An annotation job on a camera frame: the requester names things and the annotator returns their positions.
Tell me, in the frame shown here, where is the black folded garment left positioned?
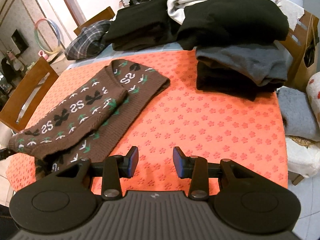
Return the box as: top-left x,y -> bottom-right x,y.
105,0 -> 181,51

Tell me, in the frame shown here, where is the grey folded garment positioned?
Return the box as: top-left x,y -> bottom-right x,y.
196,44 -> 289,101

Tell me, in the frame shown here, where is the wooden chair far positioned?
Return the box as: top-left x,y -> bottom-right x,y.
74,7 -> 115,36

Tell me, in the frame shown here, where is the plaid grey cloth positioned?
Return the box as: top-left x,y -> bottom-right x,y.
65,20 -> 112,61

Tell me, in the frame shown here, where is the black folded garment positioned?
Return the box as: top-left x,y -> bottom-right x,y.
176,0 -> 289,50
105,0 -> 181,51

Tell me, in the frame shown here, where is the brown patterned knit sweater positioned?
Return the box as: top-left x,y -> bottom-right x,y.
7,59 -> 170,179

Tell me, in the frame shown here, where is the grey fleece towel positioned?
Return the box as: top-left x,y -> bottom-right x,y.
277,87 -> 319,142

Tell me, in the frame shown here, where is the wooden chair left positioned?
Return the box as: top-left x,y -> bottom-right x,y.
1,56 -> 59,132

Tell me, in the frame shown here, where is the wooden chair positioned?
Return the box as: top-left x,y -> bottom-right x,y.
74,7 -> 115,36
1,56 -> 59,132

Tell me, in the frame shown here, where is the black folded garment right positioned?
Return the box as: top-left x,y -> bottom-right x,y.
176,0 -> 289,50

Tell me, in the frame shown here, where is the brown paper bag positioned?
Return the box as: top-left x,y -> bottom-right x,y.
275,0 -> 319,92

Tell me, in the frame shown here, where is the colourful hula hoop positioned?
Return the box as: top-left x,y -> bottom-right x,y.
34,18 -> 62,55

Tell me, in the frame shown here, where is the white spotted plush cloth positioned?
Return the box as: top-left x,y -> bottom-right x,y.
306,72 -> 320,126

